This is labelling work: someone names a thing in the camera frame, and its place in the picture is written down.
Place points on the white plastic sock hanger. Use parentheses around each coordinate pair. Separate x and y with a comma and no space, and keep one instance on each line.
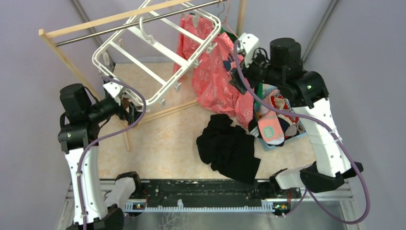
(149,41)

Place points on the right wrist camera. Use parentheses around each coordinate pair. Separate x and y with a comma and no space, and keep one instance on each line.
(246,47)

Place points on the light blue plastic basket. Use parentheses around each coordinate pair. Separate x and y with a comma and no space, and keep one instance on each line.
(284,121)

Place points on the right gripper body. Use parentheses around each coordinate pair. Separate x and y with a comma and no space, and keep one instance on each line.
(258,73)

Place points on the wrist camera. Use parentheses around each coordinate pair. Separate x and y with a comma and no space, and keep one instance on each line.
(115,90)
(246,47)

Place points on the pink printed shirt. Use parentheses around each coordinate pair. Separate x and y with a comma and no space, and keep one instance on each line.
(210,80)

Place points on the pink sock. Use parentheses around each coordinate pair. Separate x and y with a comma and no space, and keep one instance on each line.
(269,124)

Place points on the beige and red animal sock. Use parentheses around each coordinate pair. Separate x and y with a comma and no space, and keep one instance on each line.
(282,105)

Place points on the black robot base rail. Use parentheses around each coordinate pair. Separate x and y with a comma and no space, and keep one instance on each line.
(171,195)

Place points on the black cloth pile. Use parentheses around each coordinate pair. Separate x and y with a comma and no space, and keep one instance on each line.
(228,149)

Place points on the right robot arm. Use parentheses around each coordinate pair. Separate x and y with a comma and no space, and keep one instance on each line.
(308,97)

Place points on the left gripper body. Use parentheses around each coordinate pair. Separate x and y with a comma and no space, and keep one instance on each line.
(107,109)

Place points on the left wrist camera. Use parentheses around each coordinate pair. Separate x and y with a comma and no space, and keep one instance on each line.
(115,90)

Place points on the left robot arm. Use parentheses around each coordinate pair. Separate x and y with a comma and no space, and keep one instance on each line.
(79,139)

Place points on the green garment on hanger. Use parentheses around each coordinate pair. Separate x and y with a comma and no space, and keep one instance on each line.
(258,90)

